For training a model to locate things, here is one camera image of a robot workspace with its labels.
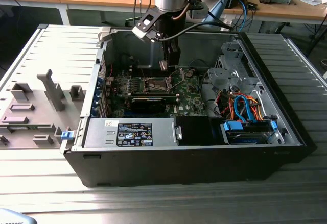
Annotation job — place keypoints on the silver CPU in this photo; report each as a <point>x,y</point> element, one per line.
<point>163,65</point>

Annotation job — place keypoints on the CPU socket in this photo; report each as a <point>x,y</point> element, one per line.
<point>153,83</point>

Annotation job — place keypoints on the graphics card with heatsink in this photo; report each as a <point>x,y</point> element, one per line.
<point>148,104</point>

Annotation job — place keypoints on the thin metal locking lever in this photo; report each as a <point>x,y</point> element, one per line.
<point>158,90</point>
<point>141,70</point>

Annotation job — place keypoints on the green motherboard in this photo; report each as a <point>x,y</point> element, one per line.
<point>190,100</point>

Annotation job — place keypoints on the hard disk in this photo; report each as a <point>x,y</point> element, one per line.
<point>245,139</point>

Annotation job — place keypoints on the black plastic shroud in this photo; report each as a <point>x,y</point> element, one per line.
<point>194,130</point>

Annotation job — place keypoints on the black PC case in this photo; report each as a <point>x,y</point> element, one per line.
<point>166,168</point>

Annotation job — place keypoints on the blue case latch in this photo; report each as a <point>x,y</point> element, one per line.
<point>67,136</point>

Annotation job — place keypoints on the round coin battery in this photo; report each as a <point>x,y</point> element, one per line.
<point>189,74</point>

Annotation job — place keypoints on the white barcode sticker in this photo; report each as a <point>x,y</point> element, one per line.
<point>111,123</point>

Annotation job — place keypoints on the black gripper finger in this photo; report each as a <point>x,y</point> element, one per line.
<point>175,55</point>
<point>166,51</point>

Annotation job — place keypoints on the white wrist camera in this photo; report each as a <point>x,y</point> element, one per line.
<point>140,32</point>

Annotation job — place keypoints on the pale grey device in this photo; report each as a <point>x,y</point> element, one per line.
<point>11,217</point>

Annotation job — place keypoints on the blue disk carrier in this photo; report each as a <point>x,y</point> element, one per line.
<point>231,127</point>

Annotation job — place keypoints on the black rating label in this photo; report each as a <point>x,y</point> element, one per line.
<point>134,134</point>

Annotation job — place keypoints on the silver power supply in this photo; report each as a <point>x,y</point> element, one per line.
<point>99,134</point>

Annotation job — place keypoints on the grey parts rack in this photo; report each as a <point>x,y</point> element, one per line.
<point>38,125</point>

